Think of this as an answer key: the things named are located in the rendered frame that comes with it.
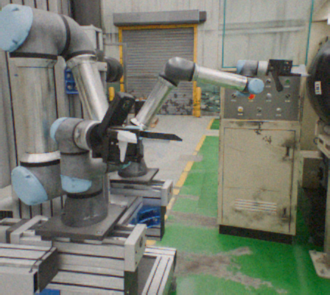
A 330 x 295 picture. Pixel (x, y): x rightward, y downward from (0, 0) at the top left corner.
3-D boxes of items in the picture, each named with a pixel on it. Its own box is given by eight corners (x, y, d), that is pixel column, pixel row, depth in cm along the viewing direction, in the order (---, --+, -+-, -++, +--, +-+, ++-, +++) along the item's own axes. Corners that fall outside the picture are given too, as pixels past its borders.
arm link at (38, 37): (80, 196, 93) (68, 10, 84) (31, 215, 81) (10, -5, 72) (57, 188, 100) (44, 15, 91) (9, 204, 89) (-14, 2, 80)
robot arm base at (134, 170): (113, 176, 145) (112, 157, 143) (124, 168, 160) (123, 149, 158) (142, 178, 142) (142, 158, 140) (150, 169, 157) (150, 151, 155)
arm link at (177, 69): (169, 52, 138) (268, 76, 144) (167, 54, 149) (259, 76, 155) (164, 77, 140) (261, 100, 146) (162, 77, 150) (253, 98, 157)
